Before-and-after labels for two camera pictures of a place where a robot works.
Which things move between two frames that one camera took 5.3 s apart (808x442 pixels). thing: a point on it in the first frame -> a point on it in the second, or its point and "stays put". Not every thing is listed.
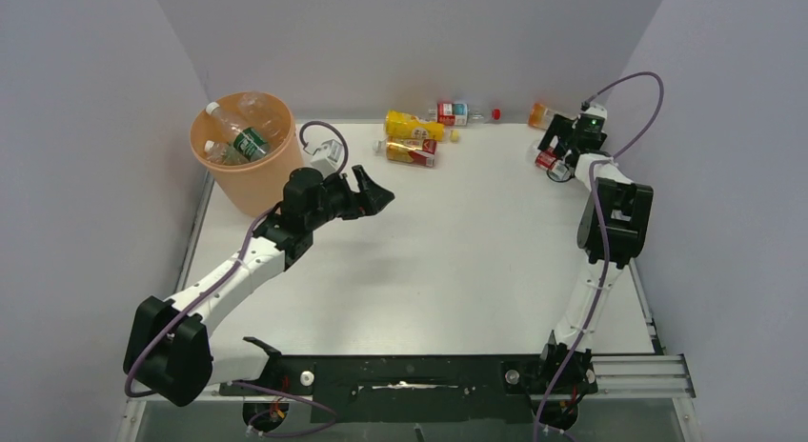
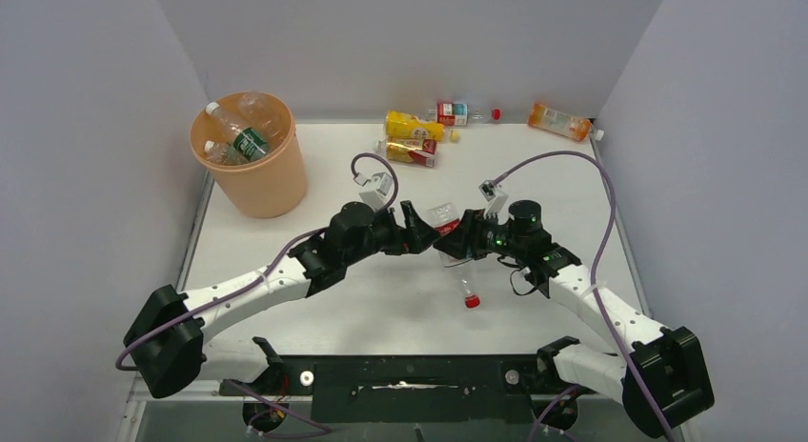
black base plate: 414,388 stays put
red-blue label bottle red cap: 458,114 stays put
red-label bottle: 557,170 -> 444,216
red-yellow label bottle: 419,151 stays put
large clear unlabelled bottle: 263,111 stays put
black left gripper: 370,200 -> 413,239
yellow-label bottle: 402,124 stays put
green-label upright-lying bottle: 248,143 stays put
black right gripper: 559,127 -> 461,240
